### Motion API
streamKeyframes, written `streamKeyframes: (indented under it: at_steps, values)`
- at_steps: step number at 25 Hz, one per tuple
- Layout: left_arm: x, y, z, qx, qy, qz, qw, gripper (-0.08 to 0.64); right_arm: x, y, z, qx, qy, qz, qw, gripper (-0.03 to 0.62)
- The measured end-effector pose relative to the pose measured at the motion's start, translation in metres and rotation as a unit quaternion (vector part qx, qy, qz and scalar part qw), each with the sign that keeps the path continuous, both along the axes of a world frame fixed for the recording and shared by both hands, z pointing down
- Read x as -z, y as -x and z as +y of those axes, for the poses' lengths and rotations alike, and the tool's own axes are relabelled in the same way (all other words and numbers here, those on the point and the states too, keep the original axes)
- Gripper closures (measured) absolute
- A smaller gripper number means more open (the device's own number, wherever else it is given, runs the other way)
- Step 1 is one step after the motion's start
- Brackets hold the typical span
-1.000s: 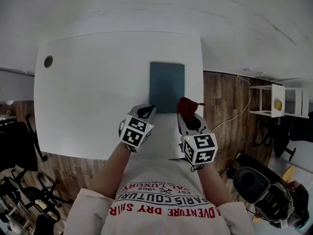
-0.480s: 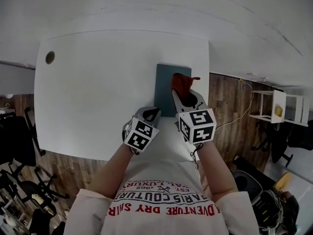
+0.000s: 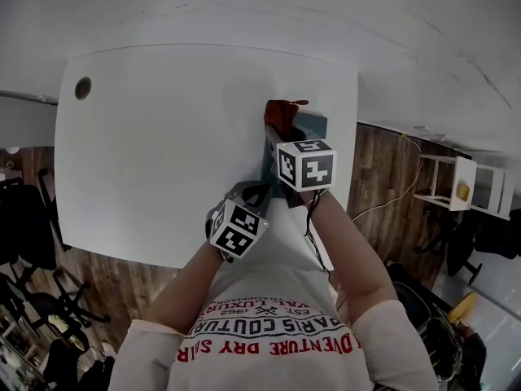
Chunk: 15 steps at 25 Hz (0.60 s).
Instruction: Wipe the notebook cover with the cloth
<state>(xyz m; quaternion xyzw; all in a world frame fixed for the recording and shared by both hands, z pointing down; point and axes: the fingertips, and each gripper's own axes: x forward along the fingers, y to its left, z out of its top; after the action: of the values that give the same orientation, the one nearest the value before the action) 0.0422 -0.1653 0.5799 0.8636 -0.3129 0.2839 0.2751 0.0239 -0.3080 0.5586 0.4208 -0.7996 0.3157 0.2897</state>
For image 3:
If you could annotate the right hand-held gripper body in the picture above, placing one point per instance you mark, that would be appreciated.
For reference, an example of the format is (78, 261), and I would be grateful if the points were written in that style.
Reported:
(315, 169)

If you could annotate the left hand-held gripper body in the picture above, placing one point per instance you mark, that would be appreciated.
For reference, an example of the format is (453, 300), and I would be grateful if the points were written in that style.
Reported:
(236, 234)

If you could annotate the red cloth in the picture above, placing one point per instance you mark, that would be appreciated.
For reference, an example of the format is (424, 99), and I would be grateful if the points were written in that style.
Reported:
(281, 114)

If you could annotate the person's right forearm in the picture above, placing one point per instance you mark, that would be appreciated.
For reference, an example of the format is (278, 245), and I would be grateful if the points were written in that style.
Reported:
(350, 251)

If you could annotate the person's left forearm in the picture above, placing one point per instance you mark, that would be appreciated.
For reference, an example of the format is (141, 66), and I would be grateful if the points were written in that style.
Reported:
(191, 283)

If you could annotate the white printed t-shirt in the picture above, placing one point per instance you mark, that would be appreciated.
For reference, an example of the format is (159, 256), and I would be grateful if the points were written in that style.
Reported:
(268, 352)

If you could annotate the white shelf unit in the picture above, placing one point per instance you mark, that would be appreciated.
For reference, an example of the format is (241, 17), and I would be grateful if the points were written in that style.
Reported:
(464, 185)

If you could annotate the small yellow object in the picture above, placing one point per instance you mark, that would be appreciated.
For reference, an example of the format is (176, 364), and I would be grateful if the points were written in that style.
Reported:
(463, 191)

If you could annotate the black office chair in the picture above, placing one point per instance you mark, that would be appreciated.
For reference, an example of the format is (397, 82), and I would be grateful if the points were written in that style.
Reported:
(484, 238)
(53, 304)
(24, 222)

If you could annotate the black backpack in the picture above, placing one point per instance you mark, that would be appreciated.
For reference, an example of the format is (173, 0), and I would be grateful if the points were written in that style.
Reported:
(431, 324)

